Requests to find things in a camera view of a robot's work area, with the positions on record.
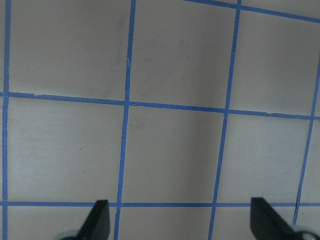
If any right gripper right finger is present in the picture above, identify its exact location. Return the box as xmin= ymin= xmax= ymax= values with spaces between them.
xmin=250 ymin=197 xmax=300 ymax=240

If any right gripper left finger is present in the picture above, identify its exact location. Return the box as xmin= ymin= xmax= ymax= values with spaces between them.
xmin=75 ymin=200 xmax=111 ymax=240

